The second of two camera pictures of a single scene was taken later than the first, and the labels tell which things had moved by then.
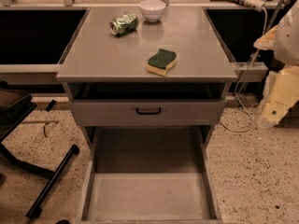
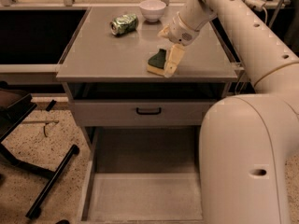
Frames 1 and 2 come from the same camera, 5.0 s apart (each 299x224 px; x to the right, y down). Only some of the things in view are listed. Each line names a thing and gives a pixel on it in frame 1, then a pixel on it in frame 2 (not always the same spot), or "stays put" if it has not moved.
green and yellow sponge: [160, 63] stays put
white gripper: [288, 41] to [179, 31]
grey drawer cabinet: [148, 94] stays put
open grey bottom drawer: [149, 175] stays put
